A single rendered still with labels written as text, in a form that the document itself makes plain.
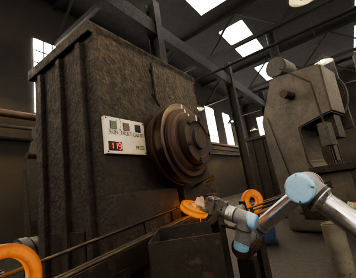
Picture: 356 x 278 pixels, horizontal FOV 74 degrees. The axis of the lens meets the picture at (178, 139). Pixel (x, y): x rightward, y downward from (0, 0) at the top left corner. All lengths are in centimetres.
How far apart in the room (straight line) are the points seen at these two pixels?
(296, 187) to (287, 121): 295
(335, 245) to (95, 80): 164
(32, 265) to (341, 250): 157
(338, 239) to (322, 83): 250
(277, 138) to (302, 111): 54
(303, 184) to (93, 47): 114
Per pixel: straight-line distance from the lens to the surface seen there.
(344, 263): 182
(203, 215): 131
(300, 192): 105
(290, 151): 392
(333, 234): 178
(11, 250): 80
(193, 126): 134
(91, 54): 133
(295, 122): 391
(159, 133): 121
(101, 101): 121
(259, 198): 175
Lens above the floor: 85
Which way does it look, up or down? 12 degrees up
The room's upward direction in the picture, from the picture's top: 9 degrees counter-clockwise
